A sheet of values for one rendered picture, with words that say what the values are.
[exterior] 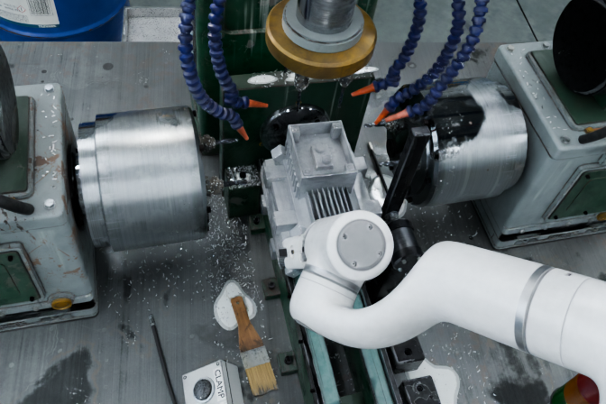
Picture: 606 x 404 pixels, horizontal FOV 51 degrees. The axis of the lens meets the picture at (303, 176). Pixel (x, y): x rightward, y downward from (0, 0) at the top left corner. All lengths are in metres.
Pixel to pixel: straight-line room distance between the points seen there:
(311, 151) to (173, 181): 0.25
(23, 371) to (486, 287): 0.91
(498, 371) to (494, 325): 0.71
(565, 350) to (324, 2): 0.58
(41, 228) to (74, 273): 0.16
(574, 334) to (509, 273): 0.09
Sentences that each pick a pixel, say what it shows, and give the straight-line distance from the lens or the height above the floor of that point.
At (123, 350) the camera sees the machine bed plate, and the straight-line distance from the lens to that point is 1.30.
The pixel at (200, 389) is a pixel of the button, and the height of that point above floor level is 1.07.
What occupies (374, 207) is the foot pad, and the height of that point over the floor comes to 1.08.
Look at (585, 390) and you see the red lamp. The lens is 1.04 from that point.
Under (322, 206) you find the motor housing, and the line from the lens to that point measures 1.08.
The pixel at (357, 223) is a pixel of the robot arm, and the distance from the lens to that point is 0.75.
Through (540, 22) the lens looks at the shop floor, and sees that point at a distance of 3.58.
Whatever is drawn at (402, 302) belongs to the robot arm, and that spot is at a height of 1.38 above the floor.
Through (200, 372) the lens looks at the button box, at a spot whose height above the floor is 1.06.
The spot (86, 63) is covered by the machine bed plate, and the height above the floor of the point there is 0.80.
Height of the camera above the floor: 2.00
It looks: 53 degrees down
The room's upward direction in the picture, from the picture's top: 10 degrees clockwise
